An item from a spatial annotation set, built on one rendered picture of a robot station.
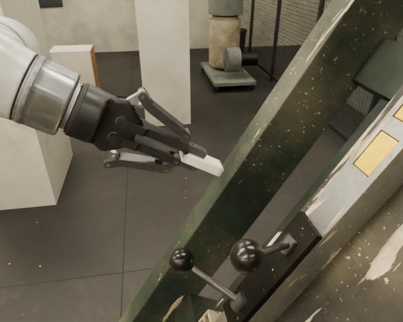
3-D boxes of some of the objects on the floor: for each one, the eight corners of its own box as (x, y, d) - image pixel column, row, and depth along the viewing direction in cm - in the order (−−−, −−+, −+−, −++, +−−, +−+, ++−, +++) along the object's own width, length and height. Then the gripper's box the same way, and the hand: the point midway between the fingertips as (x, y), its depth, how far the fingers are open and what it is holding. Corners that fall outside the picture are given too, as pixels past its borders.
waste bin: (218, 59, 731) (219, 27, 697) (241, 58, 738) (243, 27, 705) (223, 65, 686) (224, 32, 653) (247, 64, 693) (250, 31, 660)
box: (15, 159, 360) (-47, -28, 271) (73, 154, 369) (32, -28, 279) (-18, 211, 284) (-119, -24, 195) (56, 204, 292) (-8, -24, 203)
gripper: (92, 55, 45) (235, 125, 55) (59, 134, 50) (196, 186, 59) (87, 70, 39) (249, 146, 48) (48, 160, 43) (204, 213, 53)
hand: (201, 161), depth 52 cm, fingers closed
